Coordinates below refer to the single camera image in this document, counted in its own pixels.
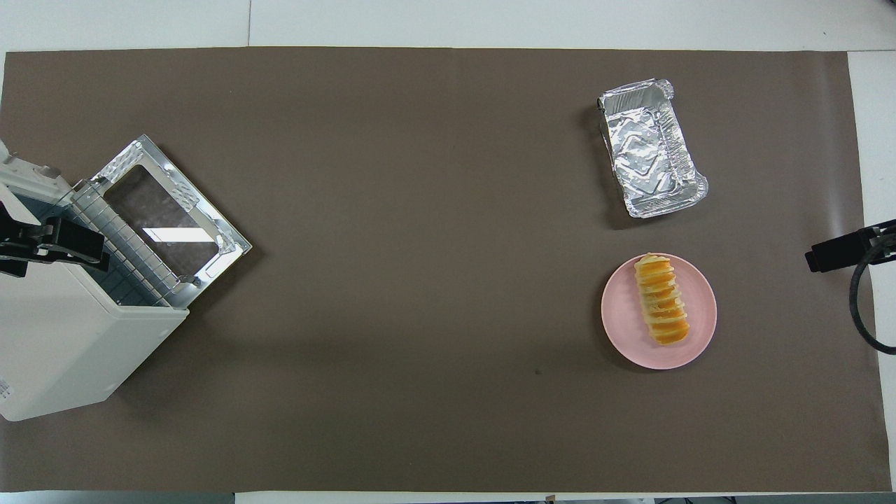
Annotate pink plate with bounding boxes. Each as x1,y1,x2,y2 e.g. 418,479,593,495
601,253,718,370

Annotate sliced orange bread loaf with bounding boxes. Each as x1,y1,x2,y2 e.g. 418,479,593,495
634,253,691,347

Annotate brown table mat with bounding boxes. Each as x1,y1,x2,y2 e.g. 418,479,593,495
0,47,894,494

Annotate oven wire rack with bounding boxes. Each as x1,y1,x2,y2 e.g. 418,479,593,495
70,181,176,309

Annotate glass oven door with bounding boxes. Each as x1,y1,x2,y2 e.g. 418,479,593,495
90,134,253,310

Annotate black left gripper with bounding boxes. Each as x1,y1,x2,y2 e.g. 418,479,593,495
0,203,111,277

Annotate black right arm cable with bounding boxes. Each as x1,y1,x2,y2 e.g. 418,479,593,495
848,238,896,355

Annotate white toaster oven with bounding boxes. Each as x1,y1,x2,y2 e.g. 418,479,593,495
0,140,190,422

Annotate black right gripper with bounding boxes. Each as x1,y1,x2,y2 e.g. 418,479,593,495
805,220,896,274

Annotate aluminium foil tray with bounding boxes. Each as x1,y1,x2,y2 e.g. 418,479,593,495
597,78,709,219

